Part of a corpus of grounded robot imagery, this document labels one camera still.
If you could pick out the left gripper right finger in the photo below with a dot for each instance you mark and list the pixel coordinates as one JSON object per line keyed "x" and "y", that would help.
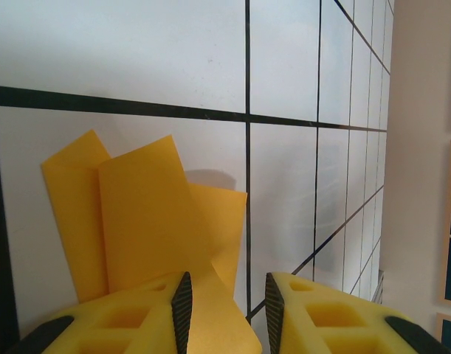
{"x": 339, "y": 324}

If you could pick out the orange paper sheet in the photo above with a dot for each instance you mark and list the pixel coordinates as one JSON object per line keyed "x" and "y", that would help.
{"x": 147, "y": 221}

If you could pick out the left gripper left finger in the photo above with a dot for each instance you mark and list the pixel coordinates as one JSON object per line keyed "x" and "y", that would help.
{"x": 118, "y": 324}

